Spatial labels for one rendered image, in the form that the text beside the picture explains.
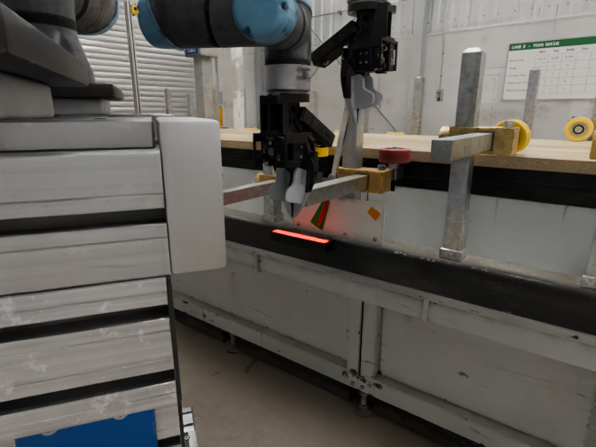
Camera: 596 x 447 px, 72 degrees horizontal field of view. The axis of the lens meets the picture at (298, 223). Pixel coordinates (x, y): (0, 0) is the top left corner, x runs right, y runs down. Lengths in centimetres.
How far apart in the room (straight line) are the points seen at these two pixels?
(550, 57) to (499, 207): 716
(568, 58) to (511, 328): 734
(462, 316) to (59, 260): 85
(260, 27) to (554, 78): 769
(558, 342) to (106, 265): 85
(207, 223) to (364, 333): 114
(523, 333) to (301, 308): 80
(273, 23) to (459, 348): 101
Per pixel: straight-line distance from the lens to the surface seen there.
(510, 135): 84
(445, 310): 99
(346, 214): 98
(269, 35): 57
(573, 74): 811
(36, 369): 29
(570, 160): 105
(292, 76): 67
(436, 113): 869
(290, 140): 66
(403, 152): 106
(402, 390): 140
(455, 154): 63
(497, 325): 97
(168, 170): 24
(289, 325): 158
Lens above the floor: 100
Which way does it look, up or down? 15 degrees down
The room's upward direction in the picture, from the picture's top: straight up
